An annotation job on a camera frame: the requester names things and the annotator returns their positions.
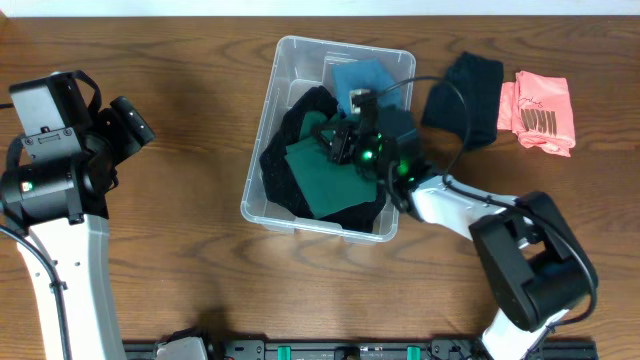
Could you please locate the clear plastic storage bin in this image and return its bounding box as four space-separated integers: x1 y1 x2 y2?
240 35 416 244

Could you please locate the blue cloth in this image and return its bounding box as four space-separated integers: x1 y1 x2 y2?
332 59 397 116

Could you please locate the dark green garment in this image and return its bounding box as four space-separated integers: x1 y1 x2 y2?
284 110 386 219

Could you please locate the dark navy garment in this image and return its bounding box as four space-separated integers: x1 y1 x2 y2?
421 52 504 151

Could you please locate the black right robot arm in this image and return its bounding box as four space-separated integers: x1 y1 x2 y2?
311 108 598 359

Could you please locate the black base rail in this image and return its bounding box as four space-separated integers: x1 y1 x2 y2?
122 327 599 360

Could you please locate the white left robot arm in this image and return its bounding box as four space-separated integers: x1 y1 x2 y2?
1 70 155 359

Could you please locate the pink shirt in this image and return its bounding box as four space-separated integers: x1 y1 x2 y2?
497 71 576 157

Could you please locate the black knit garment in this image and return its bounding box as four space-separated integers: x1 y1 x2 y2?
259 86 385 233

